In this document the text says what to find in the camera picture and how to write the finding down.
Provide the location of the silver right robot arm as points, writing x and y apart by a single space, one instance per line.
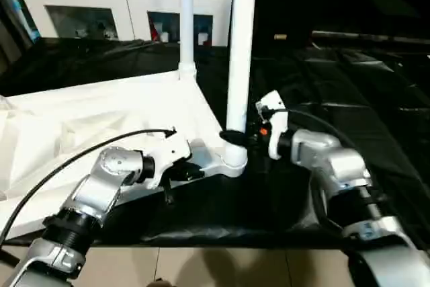
336 162

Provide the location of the white plastic table leg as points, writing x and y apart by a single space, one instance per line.
240 48
186 25

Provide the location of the white plastic table top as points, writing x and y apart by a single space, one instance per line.
84 115

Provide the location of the black mat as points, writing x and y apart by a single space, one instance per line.
235 206

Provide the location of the small tan block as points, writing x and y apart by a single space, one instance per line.
280 36

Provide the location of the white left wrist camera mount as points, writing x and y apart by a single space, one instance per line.
171 149

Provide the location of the light blue box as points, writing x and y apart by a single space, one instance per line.
30 21

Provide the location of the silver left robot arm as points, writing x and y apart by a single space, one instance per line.
100 186

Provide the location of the brown round object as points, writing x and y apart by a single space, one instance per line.
161 283

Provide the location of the dark metal stand leg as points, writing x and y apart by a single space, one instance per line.
10 256

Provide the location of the grey curtain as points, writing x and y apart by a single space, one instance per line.
10 41

